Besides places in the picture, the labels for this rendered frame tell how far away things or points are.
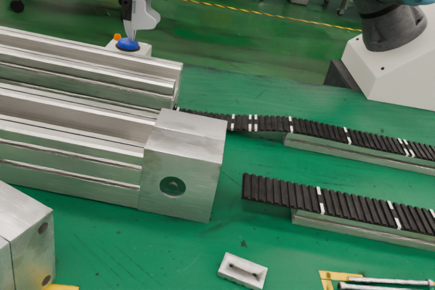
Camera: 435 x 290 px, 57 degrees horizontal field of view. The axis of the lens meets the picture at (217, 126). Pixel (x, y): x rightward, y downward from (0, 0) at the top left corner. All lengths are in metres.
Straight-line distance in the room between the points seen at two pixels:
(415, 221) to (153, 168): 0.35
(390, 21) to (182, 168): 0.71
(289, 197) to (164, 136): 0.18
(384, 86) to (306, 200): 0.51
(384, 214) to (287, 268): 0.16
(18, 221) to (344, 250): 0.38
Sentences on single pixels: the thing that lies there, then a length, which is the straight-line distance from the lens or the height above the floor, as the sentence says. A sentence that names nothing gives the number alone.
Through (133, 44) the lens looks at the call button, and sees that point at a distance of 0.80.
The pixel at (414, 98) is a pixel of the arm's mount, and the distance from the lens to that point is 1.04.
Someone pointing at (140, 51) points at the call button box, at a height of 0.84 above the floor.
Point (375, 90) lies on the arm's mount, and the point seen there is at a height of 0.80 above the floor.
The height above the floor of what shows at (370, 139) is 0.81.
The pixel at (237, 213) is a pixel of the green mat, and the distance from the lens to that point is 0.54.
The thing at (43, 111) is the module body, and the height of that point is 0.85.
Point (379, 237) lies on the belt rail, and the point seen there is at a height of 0.79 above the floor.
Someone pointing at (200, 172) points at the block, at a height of 0.86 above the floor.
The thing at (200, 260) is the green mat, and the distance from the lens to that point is 0.48.
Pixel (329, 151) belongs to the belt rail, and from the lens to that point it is 0.72.
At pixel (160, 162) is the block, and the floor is 0.86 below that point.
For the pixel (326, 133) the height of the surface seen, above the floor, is 0.82.
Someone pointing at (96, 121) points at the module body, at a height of 0.85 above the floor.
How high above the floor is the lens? 1.14
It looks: 31 degrees down
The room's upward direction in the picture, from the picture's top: 12 degrees clockwise
